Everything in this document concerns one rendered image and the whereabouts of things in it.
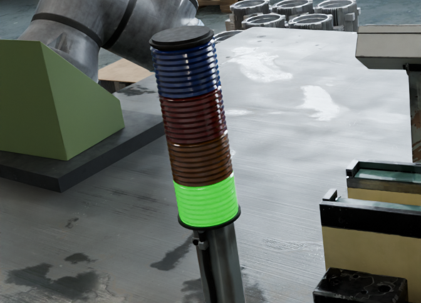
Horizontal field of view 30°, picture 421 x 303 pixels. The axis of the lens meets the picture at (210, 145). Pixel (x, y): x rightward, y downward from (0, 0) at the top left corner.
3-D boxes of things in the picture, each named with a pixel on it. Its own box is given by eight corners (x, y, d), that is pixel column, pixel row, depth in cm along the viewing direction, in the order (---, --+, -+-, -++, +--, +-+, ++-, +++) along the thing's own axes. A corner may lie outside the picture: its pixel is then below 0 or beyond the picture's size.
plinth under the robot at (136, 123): (172, 129, 168) (170, 116, 166) (61, 193, 145) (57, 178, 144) (72, 113, 187) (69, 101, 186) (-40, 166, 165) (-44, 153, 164)
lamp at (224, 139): (243, 164, 78) (237, 122, 76) (215, 191, 73) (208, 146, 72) (191, 159, 81) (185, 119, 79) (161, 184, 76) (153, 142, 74)
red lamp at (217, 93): (237, 122, 76) (232, 78, 75) (208, 146, 72) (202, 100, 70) (185, 119, 79) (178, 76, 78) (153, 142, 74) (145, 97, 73)
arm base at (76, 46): (-14, 50, 158) (4, 7, 160) (47, 91, 173) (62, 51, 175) (54, 54, 147) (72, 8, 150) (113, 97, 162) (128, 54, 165)
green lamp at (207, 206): (249, 204, 80) (243, 164, 78) (222, 233, 75) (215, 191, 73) (197, 198, 83) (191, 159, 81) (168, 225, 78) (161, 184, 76)
